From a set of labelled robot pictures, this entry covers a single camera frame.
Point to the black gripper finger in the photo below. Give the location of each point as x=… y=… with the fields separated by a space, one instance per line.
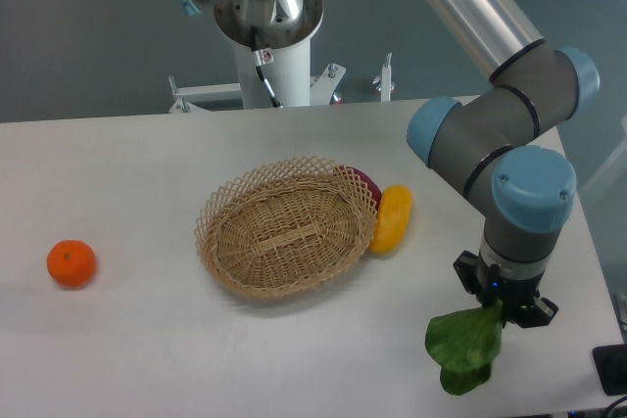
x=539 y=313
x=465 y=267

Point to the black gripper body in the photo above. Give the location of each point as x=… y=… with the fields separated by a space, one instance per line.
x=512 y=293

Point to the green leafy vegetable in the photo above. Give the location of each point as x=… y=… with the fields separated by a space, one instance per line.
x=465 y=344

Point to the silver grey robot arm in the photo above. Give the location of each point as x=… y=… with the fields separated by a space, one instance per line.
x=484 y=149

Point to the black device at table edge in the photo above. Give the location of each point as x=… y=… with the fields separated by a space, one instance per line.
x=610 y=362

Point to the yellow mango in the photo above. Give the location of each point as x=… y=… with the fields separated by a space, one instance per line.
x=393 y=218

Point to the dark red fruit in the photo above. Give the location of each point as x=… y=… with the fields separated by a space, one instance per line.
x=375 y=191

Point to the woven wicker basket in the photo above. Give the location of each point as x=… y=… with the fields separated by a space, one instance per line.
x=285 y=228

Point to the orange tangerine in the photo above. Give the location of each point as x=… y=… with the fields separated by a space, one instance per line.
x=71 y=263

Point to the white clamp bracket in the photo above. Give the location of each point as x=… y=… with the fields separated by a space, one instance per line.
x=382 y=83

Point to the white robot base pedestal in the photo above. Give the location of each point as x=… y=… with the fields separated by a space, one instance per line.
x=271 y=42

